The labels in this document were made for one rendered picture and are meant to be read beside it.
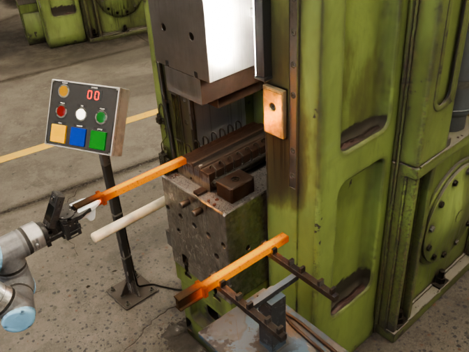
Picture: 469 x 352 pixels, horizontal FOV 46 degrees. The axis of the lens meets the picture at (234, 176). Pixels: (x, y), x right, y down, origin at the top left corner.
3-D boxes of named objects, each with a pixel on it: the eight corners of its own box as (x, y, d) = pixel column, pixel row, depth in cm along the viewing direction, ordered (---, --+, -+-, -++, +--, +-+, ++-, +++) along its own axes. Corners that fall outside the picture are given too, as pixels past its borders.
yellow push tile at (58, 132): (63, 143, 230) (65, 126, 229) (49, 140, 233) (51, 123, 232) (66, 143, 232) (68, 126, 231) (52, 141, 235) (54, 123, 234)
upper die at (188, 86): (202, 105, 186) (199, 79, 181) (167, 89, 199) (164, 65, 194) (287, 69, 209) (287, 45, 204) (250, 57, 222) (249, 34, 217)
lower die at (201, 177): (210, 191, 205) (208, 172, 201) (178, 172, 218) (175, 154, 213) (287, 149, 228) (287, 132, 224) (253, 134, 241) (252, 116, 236)
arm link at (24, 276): (7, 313, 167) (-6, 283, 160) (6, 288, 176) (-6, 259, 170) (38, 303, 170) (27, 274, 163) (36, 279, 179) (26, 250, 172)
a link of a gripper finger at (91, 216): (102, 211, 183) (77, 223, 178) (99, 197, 180) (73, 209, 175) (107, 215, 181) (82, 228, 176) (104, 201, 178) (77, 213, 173)
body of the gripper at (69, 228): (72, 222, 182) (39, 239, 175) (66, 201, 177) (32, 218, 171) (84, 232, 177) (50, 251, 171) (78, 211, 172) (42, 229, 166)
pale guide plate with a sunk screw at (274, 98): (283, 140, 181) (282, 92, 171) (263, 130, 186) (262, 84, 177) (287, 137, 182) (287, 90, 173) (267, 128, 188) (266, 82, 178)
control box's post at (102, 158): (132, 295, 290) (92, 110, 232) (128, 291, 293) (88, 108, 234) (137, 291, 292) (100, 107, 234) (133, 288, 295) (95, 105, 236)
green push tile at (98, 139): (103, 151, 223) (106, 132, 222) (88, 147, 226) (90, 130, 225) (106, 151, 225) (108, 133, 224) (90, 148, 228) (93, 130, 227)
